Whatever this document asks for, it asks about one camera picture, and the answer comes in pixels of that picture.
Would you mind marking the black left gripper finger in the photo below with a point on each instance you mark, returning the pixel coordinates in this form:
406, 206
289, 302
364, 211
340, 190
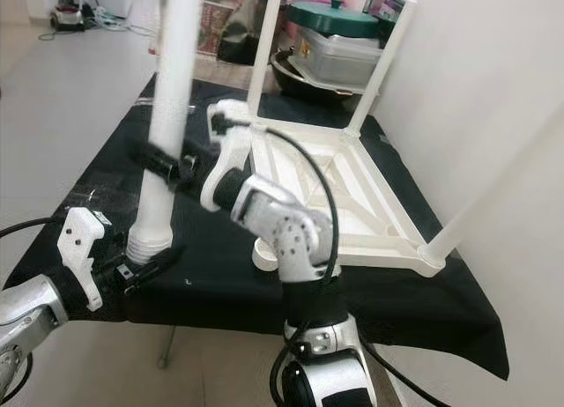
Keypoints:
157, 266

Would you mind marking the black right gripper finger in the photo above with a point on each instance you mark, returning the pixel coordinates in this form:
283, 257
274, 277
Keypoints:
157, 163

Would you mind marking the white plastic table leg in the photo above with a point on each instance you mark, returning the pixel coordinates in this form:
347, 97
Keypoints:
383, 68
485, 204
264, 46
176, 72

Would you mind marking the white plastic table top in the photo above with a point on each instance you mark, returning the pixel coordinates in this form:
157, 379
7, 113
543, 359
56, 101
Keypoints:
388, 240

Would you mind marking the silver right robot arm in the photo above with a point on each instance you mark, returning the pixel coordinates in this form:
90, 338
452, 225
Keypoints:
286, 231

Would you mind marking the clear tape patch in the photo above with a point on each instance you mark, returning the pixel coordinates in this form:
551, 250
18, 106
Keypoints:
101, 193

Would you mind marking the black tablecloth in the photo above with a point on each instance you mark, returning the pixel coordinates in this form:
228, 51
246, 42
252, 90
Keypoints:
229, 301

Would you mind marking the metal folding table leg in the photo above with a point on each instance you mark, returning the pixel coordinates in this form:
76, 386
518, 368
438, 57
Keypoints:
167, 347

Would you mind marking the beige cloth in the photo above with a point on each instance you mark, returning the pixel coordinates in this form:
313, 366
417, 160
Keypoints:
225, 68

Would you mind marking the black wok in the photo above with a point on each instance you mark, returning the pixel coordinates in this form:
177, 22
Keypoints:
295, 85

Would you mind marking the orange lid storage box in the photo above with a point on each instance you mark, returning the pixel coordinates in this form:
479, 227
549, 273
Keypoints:
220, 28

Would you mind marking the clear plastic storage box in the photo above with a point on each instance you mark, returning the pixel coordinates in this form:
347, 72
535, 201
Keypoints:
344, 59

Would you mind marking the green round pot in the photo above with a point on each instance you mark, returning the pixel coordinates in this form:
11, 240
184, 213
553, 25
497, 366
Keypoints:
335, 18

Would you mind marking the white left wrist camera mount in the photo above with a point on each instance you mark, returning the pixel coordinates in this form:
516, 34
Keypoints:
84, 235

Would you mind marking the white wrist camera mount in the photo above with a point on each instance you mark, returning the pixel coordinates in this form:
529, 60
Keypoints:
84, 235
220, 116

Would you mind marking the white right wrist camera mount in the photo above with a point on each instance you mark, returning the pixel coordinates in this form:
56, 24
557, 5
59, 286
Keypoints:
220, 116

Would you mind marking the dark picture frame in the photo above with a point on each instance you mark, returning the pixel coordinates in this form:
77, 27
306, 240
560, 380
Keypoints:
383, 3

